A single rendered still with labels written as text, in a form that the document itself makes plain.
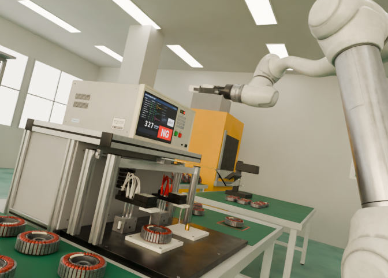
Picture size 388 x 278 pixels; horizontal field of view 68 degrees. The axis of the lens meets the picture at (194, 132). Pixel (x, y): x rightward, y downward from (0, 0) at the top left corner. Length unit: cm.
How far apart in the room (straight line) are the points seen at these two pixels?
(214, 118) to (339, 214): 304
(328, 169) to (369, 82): 550
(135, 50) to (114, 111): 439
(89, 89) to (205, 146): 371
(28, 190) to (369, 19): 119
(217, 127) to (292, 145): 209
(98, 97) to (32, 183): 40
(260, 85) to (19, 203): 108
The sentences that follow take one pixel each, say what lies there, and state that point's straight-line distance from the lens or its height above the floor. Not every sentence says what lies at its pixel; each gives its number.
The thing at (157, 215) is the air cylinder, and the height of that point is 81.
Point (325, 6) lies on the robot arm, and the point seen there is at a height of 152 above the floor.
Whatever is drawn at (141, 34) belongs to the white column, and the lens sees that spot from 557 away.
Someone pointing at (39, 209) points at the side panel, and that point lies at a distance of 117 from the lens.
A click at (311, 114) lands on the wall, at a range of 640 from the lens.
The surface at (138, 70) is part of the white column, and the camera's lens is 528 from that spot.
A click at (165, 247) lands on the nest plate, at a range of 102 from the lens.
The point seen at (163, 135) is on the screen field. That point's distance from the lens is 121.
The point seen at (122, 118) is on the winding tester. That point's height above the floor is 118.
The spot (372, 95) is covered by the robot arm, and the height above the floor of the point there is 130.
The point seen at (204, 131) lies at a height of 157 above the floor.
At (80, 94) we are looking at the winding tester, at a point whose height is 126.
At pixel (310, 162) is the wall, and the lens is 625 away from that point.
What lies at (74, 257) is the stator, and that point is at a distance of 85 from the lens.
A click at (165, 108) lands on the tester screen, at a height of 127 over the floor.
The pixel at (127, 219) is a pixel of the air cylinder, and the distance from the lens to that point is 113.
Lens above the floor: 109
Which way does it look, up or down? 5 degrees up
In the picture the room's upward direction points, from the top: 11 degrees clockwise
